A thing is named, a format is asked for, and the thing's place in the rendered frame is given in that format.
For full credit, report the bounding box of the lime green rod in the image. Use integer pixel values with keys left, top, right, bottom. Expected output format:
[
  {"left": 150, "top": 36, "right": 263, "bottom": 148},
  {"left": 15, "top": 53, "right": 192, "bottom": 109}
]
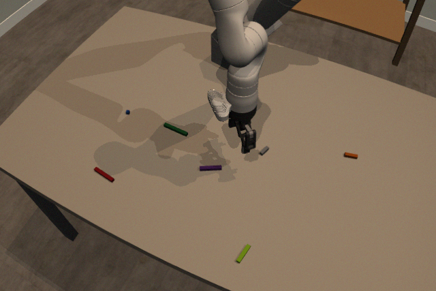
[{"left": 236, "top": 244, "right": 251, "bottom": 264}]

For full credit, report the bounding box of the orange rod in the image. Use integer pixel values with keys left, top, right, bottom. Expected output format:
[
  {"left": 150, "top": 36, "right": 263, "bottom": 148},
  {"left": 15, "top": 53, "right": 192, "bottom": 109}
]
[{"left": 344, "top": 153, "right": 358, "bottom": 159}]

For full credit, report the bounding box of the red rod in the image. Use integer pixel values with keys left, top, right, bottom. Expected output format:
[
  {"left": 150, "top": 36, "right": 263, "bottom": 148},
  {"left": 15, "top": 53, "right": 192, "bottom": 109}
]
[{"left": 94, "top": 167, "right": 114, "bottom": 182}]

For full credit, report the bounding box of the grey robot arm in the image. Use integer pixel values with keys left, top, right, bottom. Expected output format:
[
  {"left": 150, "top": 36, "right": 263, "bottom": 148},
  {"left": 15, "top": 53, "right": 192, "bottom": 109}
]
[{"left": 208, "top": 0, "right": 301, "bottom": 121}]

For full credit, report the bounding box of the grey rod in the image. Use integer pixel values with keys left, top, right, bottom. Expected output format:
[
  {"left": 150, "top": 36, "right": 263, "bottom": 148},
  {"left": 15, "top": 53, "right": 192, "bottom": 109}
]
[{"left": 260, "top": 146, "right": 269, "bottom": 155}]

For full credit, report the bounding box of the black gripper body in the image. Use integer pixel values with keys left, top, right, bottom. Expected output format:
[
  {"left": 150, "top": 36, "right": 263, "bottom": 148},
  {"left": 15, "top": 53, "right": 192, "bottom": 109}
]
[{"left": 229, "top": 106, "right": 257, "bottom": 131}]

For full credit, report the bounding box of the purple rod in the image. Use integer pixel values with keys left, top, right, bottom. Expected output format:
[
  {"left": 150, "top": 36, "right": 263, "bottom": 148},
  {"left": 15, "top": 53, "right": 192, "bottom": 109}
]
[{"left": 200, "top": 165, "right": 221, "bottom": 171}]

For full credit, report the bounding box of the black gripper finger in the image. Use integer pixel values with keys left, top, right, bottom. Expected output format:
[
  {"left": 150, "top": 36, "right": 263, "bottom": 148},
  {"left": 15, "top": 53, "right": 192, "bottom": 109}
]
[
  {"left": 228, "top": 117, "right": 235, "bottom": 128},
  {"left": 234, "top": 121, "right": 256, "bottom": 154}
]

